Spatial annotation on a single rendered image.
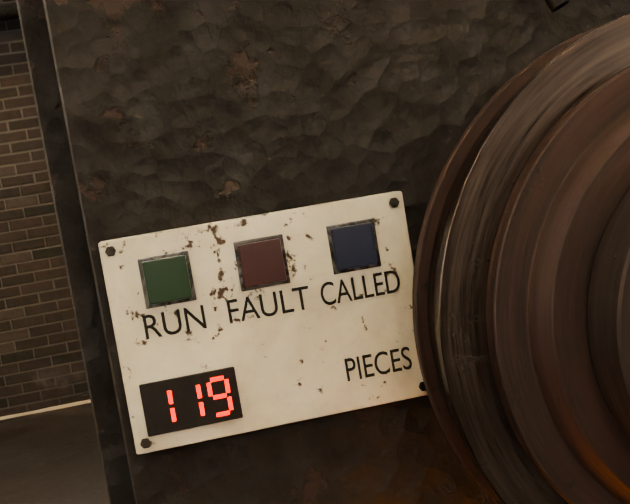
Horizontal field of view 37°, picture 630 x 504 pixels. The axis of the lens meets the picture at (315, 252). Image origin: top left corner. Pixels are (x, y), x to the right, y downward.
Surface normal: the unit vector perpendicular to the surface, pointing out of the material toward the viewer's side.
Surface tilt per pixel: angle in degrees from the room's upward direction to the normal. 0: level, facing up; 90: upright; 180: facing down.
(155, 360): 90
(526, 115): 90
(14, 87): 90
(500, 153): 90
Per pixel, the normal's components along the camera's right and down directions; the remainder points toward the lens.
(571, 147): 0.17, 0.04
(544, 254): -0.78, -0.19
